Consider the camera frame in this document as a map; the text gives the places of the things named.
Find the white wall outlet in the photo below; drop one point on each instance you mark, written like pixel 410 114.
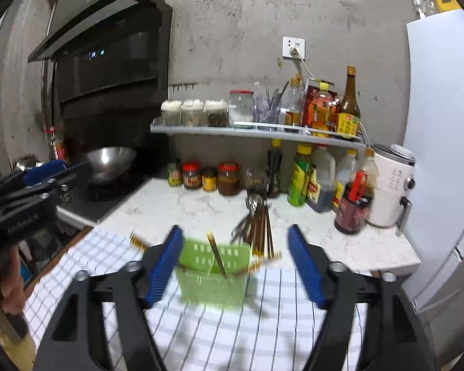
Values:
pixel 298 42

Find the black range hood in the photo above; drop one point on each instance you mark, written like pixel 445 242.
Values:
pixel 112 46

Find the yellow plastic object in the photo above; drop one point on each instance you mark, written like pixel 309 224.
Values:
pixel 448 2

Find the white-lid spice jar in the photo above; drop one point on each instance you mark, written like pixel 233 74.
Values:
pixel 171 114
pixel 193 114
pixel 216 115

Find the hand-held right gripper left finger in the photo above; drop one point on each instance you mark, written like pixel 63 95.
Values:
pixel 162 270

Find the pile of metal spoons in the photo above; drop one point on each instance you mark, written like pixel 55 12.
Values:
pixel 251 203

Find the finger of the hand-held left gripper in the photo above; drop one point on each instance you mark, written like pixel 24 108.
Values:
pixel 50 189
pixel 42 172

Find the slim dark soy bottle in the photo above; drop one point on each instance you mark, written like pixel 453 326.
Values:
pixel 274 170

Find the white curved wall shelf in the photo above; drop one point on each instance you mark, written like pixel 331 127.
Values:
pixel 216 130

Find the clear pump bottle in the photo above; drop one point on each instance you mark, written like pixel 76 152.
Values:
pixel 421 5

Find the plastic jug dark liquid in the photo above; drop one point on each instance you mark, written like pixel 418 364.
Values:
pixel 323 189

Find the steel wok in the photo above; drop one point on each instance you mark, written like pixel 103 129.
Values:
pixel 108 162

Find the red lid sauce jar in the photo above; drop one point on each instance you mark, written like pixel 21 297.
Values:
pixel 191 177

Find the black glass cooktop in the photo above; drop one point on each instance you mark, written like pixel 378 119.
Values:
pixel 100 205

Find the clear bag of spices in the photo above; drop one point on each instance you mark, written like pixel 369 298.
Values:
pixel 256 177

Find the green bottle yellow cap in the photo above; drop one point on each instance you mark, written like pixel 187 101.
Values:
pixel 298 181

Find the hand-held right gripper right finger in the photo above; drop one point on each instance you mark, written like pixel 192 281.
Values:
pixel 307 266

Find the bunch of wooden chopsticks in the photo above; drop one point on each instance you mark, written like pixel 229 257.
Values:
pixel 216 254

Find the clear plastic utensil cup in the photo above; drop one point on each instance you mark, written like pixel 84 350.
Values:
pixel 268 110

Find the white air fryer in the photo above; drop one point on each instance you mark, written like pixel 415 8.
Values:
pixel 390 193

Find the red seasoning packet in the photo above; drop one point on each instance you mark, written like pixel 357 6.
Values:
pixel 308 108

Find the person's left hand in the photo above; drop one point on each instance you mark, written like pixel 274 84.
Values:
pixel 9 286

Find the clear bottle yellow cap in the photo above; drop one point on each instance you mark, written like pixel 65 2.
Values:
pixel 293 104

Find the white refrigerator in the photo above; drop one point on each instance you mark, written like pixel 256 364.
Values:
pixel 444 123

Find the green label small jar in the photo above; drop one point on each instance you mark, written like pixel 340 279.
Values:
pixel 174 174

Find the clear jar red lid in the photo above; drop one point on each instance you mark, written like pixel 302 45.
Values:
pixel 241 108

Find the green plastic utensil holder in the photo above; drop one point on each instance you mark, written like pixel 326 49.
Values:
pixel 212 290

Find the large red lid chili jar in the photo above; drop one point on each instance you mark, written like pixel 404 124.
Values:
pixel 228 181

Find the yellow label small jar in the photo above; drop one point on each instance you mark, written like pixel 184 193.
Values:
pixel 209 181

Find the dark bottle yellow label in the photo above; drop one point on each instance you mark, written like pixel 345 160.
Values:
pixel 348 116

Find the white black-grid tablecloth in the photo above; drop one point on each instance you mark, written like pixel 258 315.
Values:
pixel 224 340

